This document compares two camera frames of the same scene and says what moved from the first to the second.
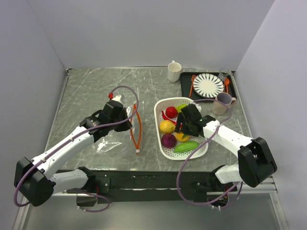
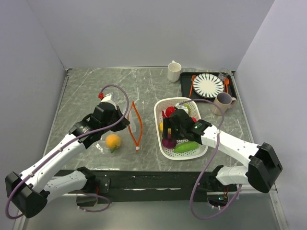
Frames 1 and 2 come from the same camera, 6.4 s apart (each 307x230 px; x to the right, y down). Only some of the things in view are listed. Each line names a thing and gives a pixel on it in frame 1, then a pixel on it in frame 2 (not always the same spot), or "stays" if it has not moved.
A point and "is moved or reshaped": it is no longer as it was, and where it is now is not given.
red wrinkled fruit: x=171 y=112 stays
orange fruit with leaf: x=180 y=137 is moved or reshaped
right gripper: x=181 y=119 to x=168 y=123
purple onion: x=168 y=140 stays
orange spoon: x=227 y=81 stays
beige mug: x=226 y=98 stays
